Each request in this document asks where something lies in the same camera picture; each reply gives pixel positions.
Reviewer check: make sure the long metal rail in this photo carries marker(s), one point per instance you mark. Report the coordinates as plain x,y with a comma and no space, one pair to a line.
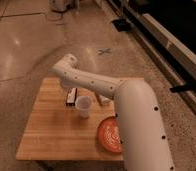
170,26

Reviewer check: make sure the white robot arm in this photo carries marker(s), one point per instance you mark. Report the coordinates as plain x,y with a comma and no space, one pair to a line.
143,137

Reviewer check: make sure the orange patterned bowl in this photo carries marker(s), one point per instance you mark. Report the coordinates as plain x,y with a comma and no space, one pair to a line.
108,135

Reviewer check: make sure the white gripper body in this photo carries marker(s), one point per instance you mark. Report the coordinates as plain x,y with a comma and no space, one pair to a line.
66,84

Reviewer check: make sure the white carton box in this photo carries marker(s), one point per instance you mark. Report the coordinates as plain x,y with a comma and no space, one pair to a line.
103,101

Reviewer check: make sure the black and white eraser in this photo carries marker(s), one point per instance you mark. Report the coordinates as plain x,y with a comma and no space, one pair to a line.
71,97

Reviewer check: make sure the wooden table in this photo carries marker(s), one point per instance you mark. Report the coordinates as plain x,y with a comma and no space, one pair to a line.
55,131

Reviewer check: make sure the white machine base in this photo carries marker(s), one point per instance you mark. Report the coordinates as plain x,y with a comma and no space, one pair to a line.
63,5

